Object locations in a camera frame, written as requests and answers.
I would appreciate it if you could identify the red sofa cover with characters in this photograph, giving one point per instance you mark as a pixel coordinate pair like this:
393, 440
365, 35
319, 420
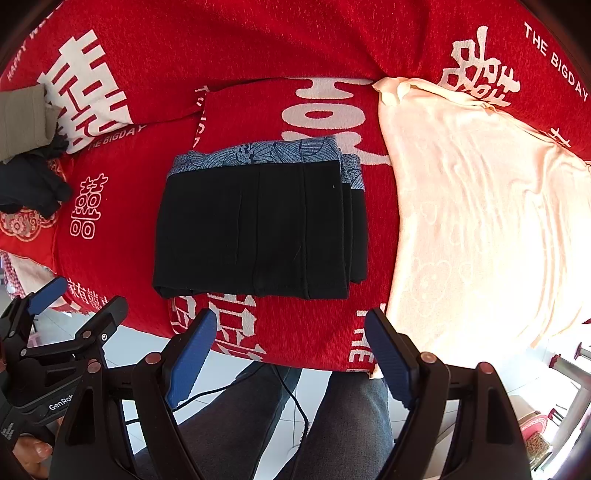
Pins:
138, 82

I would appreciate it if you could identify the person's left hand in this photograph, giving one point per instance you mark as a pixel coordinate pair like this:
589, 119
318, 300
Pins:
33, 455

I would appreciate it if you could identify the olive grey folded garment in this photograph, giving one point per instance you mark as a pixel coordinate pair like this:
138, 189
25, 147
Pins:
28, 122

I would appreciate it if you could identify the black shorts with patterned waistband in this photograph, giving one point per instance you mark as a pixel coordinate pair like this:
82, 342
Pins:
268, 218

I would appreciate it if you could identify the cream garment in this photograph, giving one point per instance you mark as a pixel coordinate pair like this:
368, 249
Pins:
494, 244

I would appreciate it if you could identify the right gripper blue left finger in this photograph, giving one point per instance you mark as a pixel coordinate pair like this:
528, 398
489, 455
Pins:
185, 354

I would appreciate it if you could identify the dark crumpled garment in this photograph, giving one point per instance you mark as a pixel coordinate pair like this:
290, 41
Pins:
27, 181

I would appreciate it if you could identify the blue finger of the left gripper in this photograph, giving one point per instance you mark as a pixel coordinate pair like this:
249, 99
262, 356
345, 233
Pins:
43, 298

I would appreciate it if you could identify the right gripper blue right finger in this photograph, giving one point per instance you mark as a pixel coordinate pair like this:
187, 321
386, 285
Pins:
394, 357

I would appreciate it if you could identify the metal chair frame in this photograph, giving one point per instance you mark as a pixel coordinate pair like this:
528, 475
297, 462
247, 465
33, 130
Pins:
569, 412

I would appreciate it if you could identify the pink patterned basket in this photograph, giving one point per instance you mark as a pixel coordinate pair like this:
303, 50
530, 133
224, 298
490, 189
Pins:
532, 427

